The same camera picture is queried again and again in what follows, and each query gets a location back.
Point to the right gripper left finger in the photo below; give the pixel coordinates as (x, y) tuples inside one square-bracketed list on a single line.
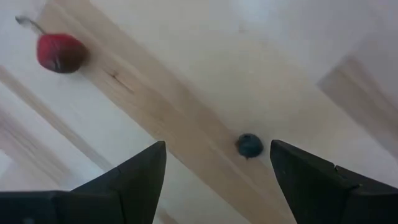
[(124, 202)]

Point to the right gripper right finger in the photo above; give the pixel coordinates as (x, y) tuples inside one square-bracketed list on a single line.
[(311, 196)]

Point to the dark toy blueberry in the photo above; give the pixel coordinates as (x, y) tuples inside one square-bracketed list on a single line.
[(248, 146)]

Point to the red toy cherry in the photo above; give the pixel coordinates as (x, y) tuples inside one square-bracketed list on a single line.
[(59, 53)]

